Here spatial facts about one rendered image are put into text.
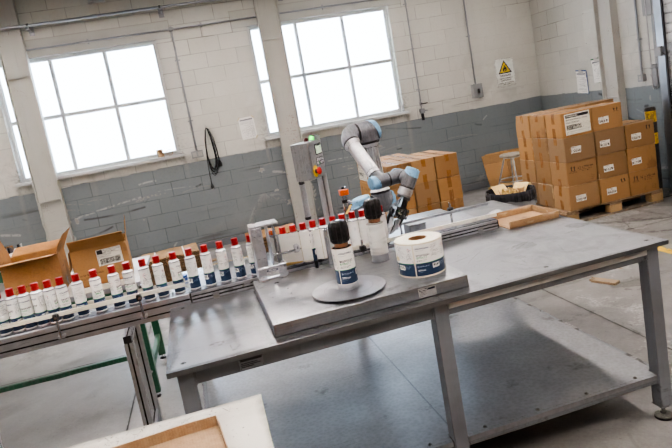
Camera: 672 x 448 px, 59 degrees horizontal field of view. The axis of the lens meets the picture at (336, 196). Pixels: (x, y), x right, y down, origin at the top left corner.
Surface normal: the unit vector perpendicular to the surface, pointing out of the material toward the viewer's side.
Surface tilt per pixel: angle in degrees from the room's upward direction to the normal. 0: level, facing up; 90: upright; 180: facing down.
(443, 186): 89
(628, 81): 90
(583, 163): 87
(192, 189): 90
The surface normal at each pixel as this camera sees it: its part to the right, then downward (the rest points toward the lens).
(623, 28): -0.96, 0.20
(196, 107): 0.22, 0.11
